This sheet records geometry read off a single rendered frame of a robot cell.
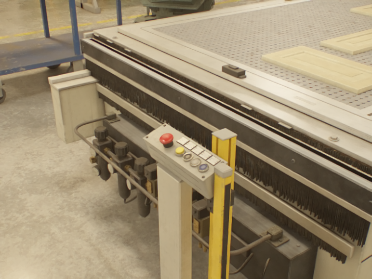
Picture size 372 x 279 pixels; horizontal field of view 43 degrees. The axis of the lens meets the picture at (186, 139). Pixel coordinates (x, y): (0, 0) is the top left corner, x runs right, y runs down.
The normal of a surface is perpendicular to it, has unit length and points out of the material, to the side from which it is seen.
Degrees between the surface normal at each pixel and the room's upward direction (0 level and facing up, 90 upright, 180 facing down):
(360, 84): 0
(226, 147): 90
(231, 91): 0
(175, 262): 90
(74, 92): 90
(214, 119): 90
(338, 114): 0
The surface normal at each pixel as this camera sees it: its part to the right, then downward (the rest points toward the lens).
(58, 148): 0.00, -0.88
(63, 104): 0.59, 0.37
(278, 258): -0.81, 0.27
